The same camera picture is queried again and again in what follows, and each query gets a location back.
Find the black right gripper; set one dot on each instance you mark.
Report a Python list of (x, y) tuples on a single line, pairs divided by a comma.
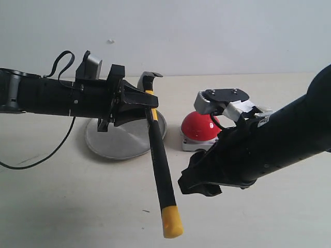
[(234, 161)]

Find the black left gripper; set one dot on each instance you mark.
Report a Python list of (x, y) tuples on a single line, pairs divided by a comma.
[(95, 98)]

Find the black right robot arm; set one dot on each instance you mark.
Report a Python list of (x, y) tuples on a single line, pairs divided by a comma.
[(297, 131)]

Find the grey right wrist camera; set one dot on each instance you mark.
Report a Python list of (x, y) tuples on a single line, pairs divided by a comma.
[(232, 103)]

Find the red dome push button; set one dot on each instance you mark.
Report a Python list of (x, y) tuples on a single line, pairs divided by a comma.
[(199, 132)]

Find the yellow black claw hammer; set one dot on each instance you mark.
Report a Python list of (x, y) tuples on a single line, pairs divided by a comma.
[(171, 223)]

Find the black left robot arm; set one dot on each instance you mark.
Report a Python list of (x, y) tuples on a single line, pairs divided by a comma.
[(24, 92)]

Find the round stainless steel plate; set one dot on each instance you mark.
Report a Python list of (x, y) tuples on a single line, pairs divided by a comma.
[(127, 141)]

